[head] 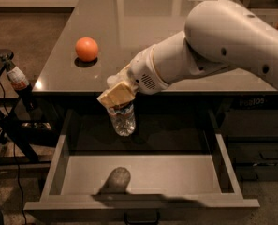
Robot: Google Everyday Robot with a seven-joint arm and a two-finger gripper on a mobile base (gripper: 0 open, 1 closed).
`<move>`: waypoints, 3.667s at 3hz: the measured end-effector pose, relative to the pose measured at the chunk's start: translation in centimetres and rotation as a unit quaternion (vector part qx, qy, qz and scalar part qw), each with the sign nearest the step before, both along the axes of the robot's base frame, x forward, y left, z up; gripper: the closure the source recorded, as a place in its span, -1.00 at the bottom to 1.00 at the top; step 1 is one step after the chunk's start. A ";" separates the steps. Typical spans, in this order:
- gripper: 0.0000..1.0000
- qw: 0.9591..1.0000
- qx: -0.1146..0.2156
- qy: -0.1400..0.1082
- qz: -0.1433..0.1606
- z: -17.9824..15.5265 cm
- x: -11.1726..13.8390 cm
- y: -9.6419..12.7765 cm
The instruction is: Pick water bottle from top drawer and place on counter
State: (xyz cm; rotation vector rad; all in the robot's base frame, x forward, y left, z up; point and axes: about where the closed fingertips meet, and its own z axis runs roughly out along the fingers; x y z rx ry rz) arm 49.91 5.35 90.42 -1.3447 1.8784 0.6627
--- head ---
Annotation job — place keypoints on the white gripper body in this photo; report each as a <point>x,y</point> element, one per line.
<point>143,72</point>

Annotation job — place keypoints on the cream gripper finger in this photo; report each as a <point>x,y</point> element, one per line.
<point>118,93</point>
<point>114,79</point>

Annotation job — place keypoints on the clear plastic water bottle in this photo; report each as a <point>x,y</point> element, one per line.
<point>123,119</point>

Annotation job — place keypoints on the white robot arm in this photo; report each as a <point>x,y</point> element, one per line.
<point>217,35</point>

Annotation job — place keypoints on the open grey top drawer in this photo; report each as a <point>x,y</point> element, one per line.
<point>176,165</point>

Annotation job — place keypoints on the cola bottle with red label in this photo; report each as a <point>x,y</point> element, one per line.
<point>19,83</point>

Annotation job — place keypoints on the orange ball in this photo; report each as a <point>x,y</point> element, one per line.
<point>86,49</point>

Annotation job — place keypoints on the black side stand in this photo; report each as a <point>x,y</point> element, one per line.
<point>12,128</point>

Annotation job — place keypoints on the dark lower cabinet drawers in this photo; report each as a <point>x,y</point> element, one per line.
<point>249,125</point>

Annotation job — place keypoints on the metal drawer handle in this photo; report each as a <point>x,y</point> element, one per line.
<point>141,219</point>

